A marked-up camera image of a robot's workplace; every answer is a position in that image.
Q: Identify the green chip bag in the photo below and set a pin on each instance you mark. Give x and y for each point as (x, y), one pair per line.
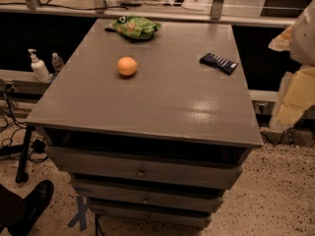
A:
(135, 27)

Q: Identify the blue tape on floor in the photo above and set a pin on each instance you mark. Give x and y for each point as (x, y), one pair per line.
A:
(82, 216)

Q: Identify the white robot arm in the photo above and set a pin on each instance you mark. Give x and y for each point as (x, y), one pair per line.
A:
(302, 44)

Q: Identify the metal shelf rail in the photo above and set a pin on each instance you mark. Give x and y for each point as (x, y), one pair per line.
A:
(263, 22)

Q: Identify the top grey drawer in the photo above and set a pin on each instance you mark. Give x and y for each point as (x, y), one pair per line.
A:
(144, 168)

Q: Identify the grey drawer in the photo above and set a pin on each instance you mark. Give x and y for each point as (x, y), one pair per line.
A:
(105, 191)
(144, 168)
(187, 218)

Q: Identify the dark blue snack packet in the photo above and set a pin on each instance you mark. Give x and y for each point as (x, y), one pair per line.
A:
(219, 63)

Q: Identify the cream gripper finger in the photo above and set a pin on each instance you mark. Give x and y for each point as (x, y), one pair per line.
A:
(296, 95)
(282, 41)

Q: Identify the white pump dispenser bottle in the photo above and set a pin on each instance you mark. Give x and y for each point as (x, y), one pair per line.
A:
(38, 67)

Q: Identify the black leather shoe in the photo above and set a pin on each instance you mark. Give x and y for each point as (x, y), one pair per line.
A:
(25, 212)

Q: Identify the bottom grey drawer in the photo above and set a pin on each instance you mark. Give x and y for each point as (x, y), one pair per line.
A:
(187, 218)

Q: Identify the middle grey drawer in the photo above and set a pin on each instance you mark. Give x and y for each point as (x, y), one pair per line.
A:
(105, 191)

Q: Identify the grey drawer cabinet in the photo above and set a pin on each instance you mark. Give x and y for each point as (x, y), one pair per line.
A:
(171, 107)

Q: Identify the black table leg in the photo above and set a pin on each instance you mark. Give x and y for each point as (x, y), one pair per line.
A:
(22, 175)

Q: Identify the orange fruit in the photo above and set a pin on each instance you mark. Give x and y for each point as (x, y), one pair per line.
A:
(127, 66)

